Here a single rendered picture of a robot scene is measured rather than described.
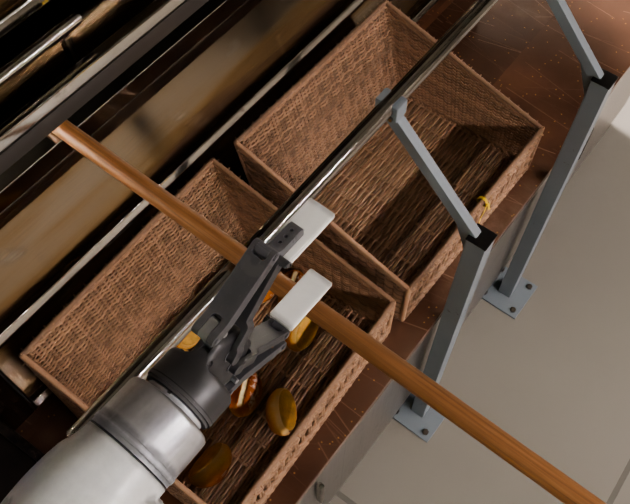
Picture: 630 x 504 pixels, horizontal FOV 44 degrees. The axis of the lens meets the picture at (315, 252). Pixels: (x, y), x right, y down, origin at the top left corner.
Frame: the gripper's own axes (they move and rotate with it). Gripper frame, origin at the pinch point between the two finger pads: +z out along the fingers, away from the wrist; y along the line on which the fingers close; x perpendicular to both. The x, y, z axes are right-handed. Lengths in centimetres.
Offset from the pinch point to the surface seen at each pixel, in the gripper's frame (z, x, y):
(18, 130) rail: -6.2, -40.4, 6.0
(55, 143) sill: 4, -55, 30
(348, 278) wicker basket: 34, -18, 77
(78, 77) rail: 3.8, -40.6, 5.5
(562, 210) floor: 131, 0, 148
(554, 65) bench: 127, -18, 90
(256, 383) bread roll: 7, -21, 85
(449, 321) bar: 43, 3, 85
